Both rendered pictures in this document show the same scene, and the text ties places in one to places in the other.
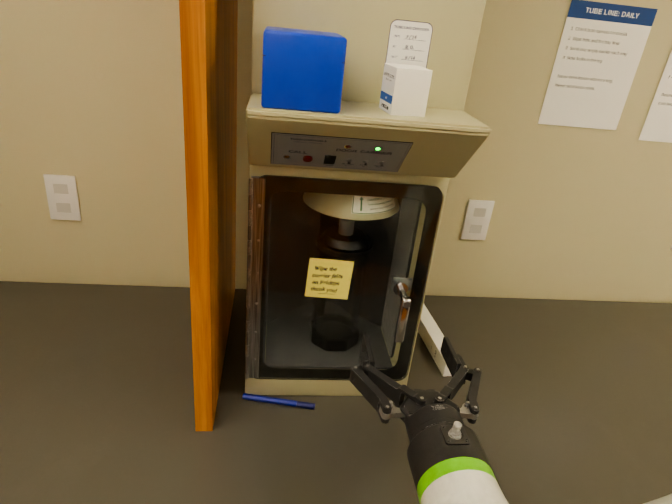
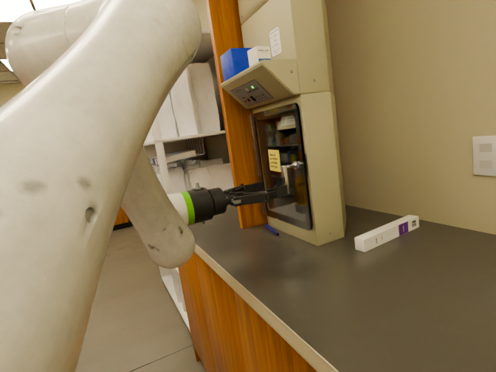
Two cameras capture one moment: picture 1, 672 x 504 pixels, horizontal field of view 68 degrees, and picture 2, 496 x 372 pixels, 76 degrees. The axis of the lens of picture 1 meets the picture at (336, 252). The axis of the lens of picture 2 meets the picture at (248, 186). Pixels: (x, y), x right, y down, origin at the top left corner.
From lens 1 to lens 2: 112 cm
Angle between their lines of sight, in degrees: 71
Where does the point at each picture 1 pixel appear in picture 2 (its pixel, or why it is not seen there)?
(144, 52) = not seen: hidden behind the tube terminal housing
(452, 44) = (286, 29)
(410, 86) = (252, 56)
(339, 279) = (277, 160)
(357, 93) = not seen: hidden behind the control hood
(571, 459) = (339, 300)
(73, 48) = not seen: hidden behind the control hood
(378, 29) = (266, 38)
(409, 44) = (274, 38)
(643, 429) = (449, 332)
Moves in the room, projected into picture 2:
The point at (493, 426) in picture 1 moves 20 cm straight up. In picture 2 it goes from (331, 271) to (323, 196)
